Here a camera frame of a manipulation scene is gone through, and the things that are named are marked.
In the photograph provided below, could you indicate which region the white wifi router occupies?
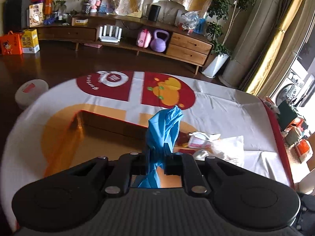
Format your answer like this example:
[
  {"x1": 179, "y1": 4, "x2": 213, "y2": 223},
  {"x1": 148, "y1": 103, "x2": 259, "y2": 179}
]
[{"x1": 98, "y1": 25, "x2": 122, "y2": 43}]

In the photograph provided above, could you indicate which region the pink toy case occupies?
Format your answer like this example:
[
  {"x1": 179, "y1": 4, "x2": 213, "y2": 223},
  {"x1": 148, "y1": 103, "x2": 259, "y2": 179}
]
[{"x1": 136, "y1": 29, "x2": 152, "y2": 49}]

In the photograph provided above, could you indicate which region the red metal tin box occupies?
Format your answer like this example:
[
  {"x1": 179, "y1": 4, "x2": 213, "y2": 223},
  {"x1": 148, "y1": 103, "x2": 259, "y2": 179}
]
[{"x1": 43, "y1": 109, "x2": 183, "y2": 189}]

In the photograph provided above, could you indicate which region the blue rubber glove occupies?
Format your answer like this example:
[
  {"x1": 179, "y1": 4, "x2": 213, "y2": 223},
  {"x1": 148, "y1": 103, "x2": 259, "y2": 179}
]
[{"x1": 132, "y1": 106, "x2": 183, "y2": 188}]

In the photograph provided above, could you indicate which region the black speaker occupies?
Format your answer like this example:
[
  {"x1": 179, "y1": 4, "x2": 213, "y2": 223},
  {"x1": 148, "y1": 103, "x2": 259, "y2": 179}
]
[{"x1": 148, "y1": 4, "x2": 161, "y2": 22}]

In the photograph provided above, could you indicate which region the purple kettlebell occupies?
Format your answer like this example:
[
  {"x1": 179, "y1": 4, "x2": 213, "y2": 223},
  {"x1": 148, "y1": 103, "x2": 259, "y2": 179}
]
[{"x1": 150, "y1": 29, "x2": 169, "y2": 53}]

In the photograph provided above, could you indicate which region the white robot vacuum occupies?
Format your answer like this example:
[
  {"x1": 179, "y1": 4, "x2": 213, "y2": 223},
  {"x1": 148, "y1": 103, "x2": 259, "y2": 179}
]
[{"x1": 15, "y1": 79, "x2": 49, "y2": 110}]

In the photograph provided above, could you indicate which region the orange gift bag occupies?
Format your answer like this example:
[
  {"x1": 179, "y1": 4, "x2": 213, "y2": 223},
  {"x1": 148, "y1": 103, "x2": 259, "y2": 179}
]
[{"x1": 0, "y1": 31, "x2": 22, "y2": 55}]

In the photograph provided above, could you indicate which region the pink white packet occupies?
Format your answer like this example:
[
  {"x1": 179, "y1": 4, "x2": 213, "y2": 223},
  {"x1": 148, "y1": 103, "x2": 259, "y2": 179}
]
[{"x1": 187, "y1": 132, "x2": 221, "y2": 149}]

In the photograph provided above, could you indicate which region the white standing air conditioner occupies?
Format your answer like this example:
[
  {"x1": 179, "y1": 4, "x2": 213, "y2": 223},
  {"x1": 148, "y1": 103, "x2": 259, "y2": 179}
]
[{"x1": 218, "y1": 0, "x2": 280, "y2": 89}]

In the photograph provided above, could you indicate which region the wooden TV cabinet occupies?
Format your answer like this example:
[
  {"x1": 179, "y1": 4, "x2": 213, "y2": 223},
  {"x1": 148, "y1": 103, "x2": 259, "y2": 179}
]
[{"x1": 34, "y1": 13, "x2": 213, "y2": 73}]

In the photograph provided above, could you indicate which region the clear plastic bag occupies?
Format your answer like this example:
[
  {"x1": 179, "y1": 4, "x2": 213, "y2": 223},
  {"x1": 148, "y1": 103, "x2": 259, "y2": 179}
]
[{"x1": 179, "y1": 11, "x2": 199, "y2": 30}]

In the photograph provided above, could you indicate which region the yellow curtain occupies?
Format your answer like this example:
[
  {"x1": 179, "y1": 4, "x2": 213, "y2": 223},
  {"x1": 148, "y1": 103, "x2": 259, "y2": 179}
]
[{"x1": 244, "y1": 0, "x2": 303, "y2": 95}]

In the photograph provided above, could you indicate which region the yellow carton box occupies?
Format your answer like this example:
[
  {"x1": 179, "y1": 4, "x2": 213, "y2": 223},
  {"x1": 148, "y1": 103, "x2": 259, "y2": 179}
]
[{"x1": 21, "y1": 29, "x2": 40, "y2": 54}]

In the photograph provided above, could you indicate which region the potted green tree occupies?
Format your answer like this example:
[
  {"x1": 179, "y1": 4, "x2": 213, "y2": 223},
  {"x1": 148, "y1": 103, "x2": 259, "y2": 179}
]
[{"x1": 202, "y1": 0, "x2": 255, "y2": 78}]

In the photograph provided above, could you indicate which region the white printed tablecloth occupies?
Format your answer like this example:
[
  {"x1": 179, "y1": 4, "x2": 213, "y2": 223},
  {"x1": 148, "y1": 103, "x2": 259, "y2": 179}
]
[{"x1": 1, "y1": 71, "x2": 293, "y2": 229}]

